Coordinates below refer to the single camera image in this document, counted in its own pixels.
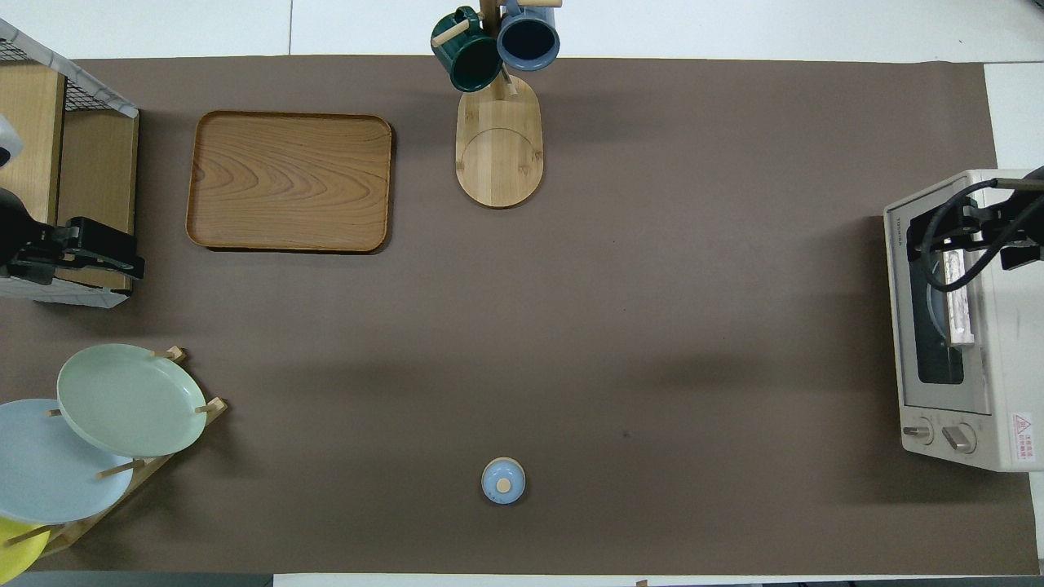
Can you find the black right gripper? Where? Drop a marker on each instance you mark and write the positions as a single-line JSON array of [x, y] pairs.
[[1007, 220]]

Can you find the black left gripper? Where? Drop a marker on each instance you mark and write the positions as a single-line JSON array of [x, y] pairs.
[[39, 257]]

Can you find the small light blue plate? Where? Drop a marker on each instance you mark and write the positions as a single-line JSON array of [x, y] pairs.
[[936, 303]]

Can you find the beige toaster oven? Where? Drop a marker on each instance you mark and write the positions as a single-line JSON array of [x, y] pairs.
[[1003, 375]]

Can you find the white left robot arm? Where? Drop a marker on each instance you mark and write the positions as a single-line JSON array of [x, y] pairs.
[[12, 220]]

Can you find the silver oven knob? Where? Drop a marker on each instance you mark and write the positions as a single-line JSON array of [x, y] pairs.
[[919, 432], [960, 439]]

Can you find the wooden dish rack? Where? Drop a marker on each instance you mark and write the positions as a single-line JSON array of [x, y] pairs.
[[173, 354]]

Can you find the pale green plate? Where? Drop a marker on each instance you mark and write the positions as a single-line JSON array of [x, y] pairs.
[[130, 399]]

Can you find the rectangular wooden tray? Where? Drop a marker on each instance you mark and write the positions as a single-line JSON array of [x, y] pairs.
[[289, 179]]

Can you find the large light blue plate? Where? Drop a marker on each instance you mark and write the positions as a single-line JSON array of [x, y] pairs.
[[49, 481]]

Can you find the yellow plate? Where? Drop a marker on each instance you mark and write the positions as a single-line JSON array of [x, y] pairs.
[[16, 554]]

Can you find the brown table mat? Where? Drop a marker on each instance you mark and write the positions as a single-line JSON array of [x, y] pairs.
[[693, 448]]

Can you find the wooden mug tree stand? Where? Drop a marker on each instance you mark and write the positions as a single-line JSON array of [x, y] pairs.
[[499, 155]]

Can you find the dark green mug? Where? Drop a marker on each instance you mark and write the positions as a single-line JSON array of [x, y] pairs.
[[473, 61]]

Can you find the small blue lidded jar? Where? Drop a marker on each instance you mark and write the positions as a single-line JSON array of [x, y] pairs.
[[493, 487]]

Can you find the blue grey mug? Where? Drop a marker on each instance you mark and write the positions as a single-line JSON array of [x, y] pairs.
[[528, 41]]

